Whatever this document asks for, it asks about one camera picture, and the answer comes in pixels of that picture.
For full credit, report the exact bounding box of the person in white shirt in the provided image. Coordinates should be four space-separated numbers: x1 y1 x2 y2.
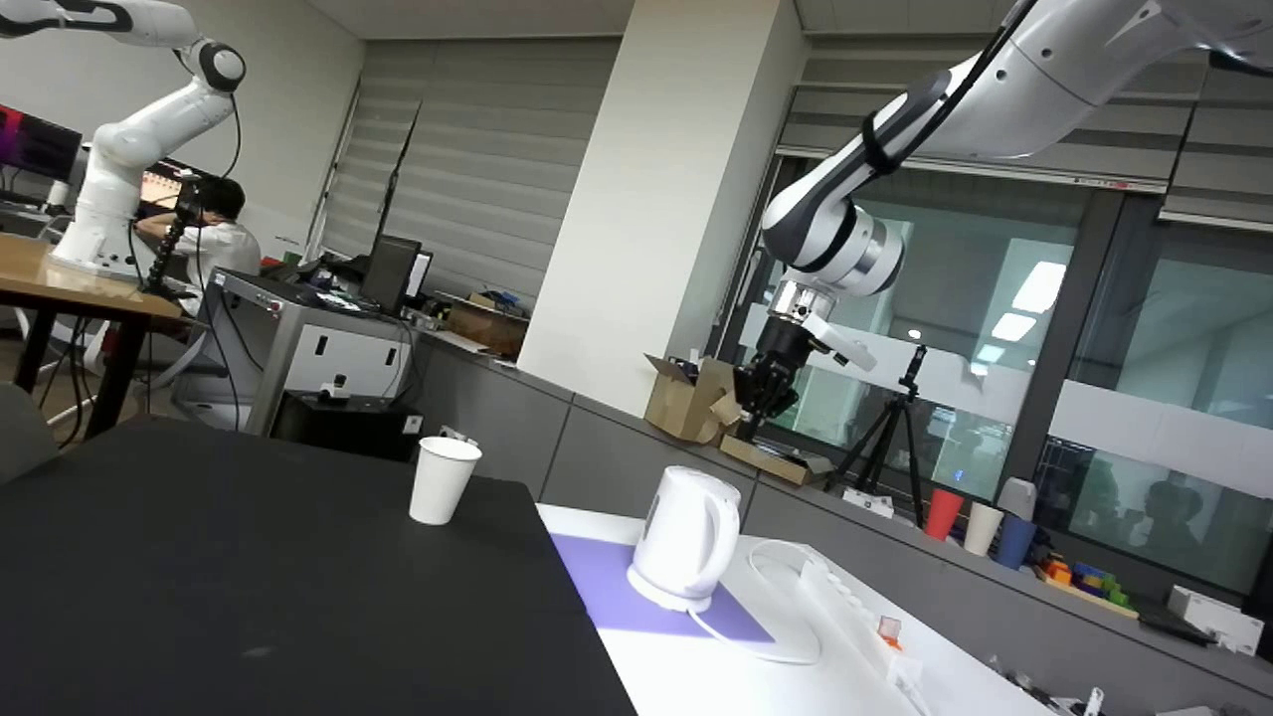
132 175 265 289

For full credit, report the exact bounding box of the black tripod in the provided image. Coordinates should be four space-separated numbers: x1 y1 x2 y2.
818 341 935 528

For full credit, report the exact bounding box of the flat cardboard piece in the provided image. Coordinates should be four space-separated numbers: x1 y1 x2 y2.
711 428 816 488

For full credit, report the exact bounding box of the grey metal cabinet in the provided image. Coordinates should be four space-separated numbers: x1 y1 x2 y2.
196 268 422 443

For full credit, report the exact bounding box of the wooden table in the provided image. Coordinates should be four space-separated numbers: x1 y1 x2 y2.
0 231 193 443

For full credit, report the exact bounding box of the red cup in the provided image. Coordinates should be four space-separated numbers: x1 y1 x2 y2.
923 484 966 546

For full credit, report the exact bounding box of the small white box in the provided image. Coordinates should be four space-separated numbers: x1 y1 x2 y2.
1164 579 1271 662

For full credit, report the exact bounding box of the white kettle cable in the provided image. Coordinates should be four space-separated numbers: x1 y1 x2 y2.
690 533 833 670

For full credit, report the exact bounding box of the blue cup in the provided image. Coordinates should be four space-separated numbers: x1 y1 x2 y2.
992 514 1041 571

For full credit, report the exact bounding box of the clear plastic cup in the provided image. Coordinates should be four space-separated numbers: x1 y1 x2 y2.
997 473 1041 526

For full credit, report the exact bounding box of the purple mat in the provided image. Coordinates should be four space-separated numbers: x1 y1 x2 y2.
551 528 781 650

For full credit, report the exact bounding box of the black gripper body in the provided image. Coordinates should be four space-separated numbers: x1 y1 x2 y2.
747 314 837 403

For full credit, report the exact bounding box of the black monitor on cabinet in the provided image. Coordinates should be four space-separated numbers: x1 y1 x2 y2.
360 231 431 317

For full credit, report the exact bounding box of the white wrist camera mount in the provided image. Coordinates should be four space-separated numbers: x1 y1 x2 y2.
791 305 882 378

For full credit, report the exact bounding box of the white plastic cup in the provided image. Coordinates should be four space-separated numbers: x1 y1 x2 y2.
963 499 1007 562

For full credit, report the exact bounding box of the white electric kettle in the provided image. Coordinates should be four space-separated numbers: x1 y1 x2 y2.
623 463 747 615

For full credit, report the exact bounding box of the grey partition panel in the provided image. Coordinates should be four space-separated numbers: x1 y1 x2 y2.
394 331 1273 716

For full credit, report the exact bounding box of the white paper cup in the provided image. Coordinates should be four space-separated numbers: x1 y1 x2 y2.
406 432 487 528

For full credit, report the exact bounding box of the open cardboard box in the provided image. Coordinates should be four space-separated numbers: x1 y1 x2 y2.
642 350 759 448

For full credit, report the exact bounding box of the brown cardboard box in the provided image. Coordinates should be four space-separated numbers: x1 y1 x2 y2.
435 293 528 366

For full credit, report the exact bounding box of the white power strip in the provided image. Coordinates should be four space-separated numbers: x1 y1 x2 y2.
791 550 1068 716

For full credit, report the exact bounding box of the dark reddish monitor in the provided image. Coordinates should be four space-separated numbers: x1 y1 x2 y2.
0 105 89 203

